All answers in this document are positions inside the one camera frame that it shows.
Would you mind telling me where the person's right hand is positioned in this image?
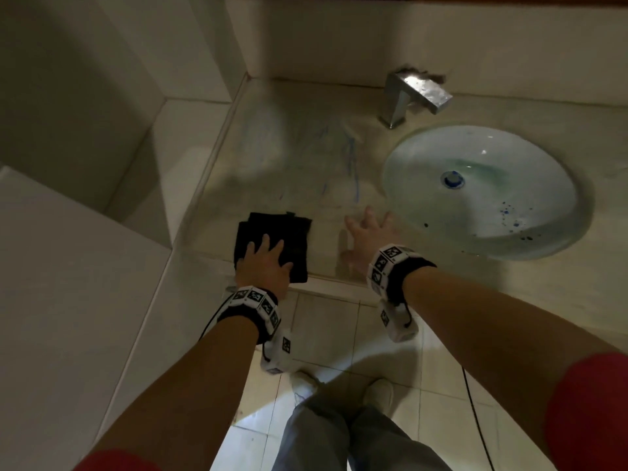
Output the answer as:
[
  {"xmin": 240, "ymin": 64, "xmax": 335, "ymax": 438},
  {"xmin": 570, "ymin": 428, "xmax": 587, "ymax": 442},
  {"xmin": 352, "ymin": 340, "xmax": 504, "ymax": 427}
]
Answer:
[{"xmin": 343, "ymin": 205, "xmax": 403, "ymax": 275}]

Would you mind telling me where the person's left hand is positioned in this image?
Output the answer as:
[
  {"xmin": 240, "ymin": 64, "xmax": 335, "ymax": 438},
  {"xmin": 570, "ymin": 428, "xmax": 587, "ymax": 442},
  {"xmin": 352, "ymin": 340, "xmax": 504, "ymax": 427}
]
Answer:
[{"xmin": 234, "ymin": 234, "xmax": 294, "ymax": 301}]

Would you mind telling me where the black cloth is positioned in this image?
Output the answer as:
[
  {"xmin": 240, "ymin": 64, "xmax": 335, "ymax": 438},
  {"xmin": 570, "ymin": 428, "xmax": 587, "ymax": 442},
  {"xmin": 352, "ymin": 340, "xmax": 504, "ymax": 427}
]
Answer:
[{"xmin": 233, "ymin": 211, "xmax": 313, "ymax": 284}]

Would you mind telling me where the person's right forearm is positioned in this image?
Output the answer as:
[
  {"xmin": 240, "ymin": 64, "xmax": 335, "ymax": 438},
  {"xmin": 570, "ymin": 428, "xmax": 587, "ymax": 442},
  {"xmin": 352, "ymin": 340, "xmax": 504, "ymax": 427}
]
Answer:
[{"xmin": 402, "ymin": 266, "xmax": 619, "ymax": 457}]

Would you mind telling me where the person's left forearm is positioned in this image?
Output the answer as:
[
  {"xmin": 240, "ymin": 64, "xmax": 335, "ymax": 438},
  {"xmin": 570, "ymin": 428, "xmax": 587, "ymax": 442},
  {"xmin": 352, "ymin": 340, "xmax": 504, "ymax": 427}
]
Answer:
[{"xmin": 93, "ymin": 316, "xmax": 260, "ymax": 471}]

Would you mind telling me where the white oval sink basin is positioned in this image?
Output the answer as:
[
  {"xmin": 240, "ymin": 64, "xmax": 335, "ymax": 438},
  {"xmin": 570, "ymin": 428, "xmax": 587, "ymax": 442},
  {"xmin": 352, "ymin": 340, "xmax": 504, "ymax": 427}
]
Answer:
[{"xmin": 381, "ymin": 124, "xmax": 595, "ymax": 262}]

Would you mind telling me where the black wristband with white markers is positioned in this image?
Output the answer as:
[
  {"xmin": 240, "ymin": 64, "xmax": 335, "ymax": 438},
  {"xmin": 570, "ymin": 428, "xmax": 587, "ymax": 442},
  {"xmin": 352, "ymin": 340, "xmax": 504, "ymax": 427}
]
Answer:
[
  {"xmin": 366, "ymin": 245, "xmax": 438, "ymax": 305},
  {"xmin": 215, "ymin": 285, "xmax": 281, "ymax": 345}
]

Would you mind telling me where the white shoe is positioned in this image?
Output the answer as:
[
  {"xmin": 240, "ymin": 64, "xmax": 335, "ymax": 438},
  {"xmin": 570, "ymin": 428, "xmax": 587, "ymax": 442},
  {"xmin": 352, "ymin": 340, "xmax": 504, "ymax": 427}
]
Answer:
[
  {"xmin": 290, "ymin": 371, "xmax": 320, "ymax": 403},
  {"xmin": 362, "ymin": 379, "xmax": 394, "ymax": 415}
]

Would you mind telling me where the chrome faucet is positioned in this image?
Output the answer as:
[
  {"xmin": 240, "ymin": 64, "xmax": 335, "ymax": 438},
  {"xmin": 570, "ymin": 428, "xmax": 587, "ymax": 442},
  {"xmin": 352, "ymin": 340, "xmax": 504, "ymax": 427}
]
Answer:
[{"xmin": 377, "ymin": 68, "xmax": 453, "ymax": 130}]

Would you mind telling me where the red shirt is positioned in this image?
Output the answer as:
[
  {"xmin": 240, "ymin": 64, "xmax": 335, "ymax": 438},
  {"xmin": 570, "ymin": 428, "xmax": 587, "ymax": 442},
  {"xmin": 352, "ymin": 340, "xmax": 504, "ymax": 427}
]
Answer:
[{"xmin": 73, "ymin": 353, "xmax": 628, "ymax": 471}]

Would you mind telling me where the black cable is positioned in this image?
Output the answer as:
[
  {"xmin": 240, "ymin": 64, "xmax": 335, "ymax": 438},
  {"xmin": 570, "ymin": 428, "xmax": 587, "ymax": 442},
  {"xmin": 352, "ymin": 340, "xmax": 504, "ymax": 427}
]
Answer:
[
  {"xmin": 198, "ymin": 294, "xmax": 234, "ymax": 341},
  {"xmin": 461, "ymin": 367, "xmax": 497, "ymax": 471}
]

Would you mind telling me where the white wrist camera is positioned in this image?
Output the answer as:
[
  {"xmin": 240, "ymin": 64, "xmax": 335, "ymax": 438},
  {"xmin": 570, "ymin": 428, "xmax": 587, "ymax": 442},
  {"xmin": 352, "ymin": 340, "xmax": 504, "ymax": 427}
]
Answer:
[
  {"xmin": 260, "ymin": 330, "xmax": 293, "ymax": 375},
  {"xmin": 377, "ymin": 298, "xmax": 419, "ymax": 343}
]

